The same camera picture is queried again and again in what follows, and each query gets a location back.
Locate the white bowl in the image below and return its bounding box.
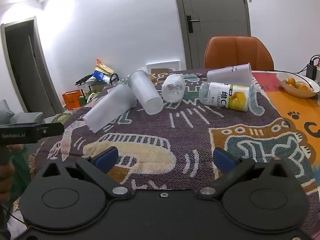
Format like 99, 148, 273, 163
276, 72, 320, 99

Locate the black power adapter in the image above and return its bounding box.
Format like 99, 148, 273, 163
306, 63, 318, 77

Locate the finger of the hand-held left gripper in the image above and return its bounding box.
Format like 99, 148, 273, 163
37, 123, 65, 139

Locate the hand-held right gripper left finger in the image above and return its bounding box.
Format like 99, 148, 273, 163
41, 146, 131, 201

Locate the grey sofa cushion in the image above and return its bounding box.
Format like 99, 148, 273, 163
0, 99, 46, 126

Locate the dark grey door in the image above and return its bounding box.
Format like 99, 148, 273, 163
0, 16, 65, 117

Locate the green cloth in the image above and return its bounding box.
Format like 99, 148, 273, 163
9, 152, 33, 193

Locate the frosted plastic cup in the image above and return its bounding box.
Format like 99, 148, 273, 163
84, 83, 137, 133
127, 70, 164, 116
206, 63, 253, 88

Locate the orange paper bag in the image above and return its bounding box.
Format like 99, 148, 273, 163
62, 90, 83, 111

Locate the clear plastic bottle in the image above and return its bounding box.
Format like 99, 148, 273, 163
161, 74, 186, 103

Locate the patterned woven blanket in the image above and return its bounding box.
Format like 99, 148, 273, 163
28, 68, 316, 233

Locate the blue white plastic bag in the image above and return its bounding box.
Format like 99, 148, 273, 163
92, 71, 106, 82

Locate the person's left hand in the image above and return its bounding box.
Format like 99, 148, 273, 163
0, 144, 25, 202

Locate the orange cartoon table mat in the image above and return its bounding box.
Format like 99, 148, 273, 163
251, 70, 320, 177

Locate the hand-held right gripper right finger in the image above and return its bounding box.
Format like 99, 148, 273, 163
196, 147, 293, 200

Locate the yellow paper bag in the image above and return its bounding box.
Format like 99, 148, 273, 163
94, 58, 113, 75

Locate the yellow label plastic bottle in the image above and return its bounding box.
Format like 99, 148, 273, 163
199, 81, 251, 112

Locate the black door handle lock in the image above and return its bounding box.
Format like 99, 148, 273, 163
186, 15, 201, 34

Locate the orange leather chair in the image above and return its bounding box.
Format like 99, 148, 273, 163
204, 36, 275, 71

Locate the white picture frame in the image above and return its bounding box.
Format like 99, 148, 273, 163
146, 60, 181, 74

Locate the black cable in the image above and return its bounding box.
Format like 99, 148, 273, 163
273, 54, 320, 75

